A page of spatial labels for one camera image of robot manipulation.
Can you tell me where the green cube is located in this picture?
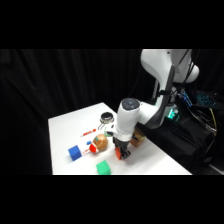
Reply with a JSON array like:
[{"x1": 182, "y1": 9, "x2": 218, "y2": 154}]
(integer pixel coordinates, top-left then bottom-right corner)
[{"x1": 95, "y1": 159, "x2": 112, "y2": 176}]

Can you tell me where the black robot stand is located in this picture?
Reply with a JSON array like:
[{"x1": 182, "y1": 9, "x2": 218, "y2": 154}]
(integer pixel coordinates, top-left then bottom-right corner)
[{"x1": 136, "y1": 111, "x2": 216, "y2": 176}]

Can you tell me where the blue cable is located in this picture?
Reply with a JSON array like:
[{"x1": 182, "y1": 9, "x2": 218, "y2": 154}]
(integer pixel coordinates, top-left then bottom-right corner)
[{"x1": 179, "y1": 90, "x2": 194, "y2": 108}]

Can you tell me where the gingerbread plush toy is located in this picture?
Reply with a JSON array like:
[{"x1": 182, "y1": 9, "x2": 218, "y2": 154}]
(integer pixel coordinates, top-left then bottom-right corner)
[{"x1": 82, "y1": 133, "x2": 109, "y2": 156}]

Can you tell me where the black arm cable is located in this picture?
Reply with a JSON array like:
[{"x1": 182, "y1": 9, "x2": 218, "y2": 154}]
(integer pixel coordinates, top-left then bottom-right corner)
[{"x1": 168, "y1": 49, "x2": 196, "y2": 101}]

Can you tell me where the brown wooden block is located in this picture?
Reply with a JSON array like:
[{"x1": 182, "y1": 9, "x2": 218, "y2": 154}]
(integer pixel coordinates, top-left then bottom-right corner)
[{"x1": 129, "y1": 128, "x2": 147, "y2": 148}]

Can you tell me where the yellow cable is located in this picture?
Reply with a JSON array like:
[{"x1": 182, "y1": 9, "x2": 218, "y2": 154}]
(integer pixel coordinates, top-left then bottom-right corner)
[{"x1": 207, "y1": 109, "x2": 218, "y2": 136}]

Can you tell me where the blue cube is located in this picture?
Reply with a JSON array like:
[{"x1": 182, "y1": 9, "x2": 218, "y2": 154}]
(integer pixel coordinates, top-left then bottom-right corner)
[{"x1": 67, "y1": 144, "x2": 83, "y2": 162}]

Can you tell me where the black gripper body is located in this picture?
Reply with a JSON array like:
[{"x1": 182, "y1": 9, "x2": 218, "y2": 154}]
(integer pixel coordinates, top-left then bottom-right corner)
[{"x1": 112, "y1": 136, "x2": 132, "y2": 153}]

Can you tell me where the blue lit keyboard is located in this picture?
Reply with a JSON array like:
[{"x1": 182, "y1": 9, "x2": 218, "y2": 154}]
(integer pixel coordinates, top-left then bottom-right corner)
[{"x1": 195, "y1": 91, "x2": 220, "y2": 109}]

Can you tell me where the red whiteboard marker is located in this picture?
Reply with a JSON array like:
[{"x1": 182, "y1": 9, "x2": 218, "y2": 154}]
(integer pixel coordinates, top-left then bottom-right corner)
[{"x1": 80, "y1": 128, "x2": 97, "y2": 138}]

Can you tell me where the black curtain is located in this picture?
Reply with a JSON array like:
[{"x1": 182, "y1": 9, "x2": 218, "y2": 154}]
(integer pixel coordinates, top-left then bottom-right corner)
[{"x1": 0, "y1": 49, "x2": 224, "y2": 176}]

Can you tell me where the small green light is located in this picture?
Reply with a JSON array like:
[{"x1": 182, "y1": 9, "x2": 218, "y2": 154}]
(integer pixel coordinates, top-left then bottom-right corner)
[{"x1": 167, "y1": 105, "x2": 181, "y2": 122}]

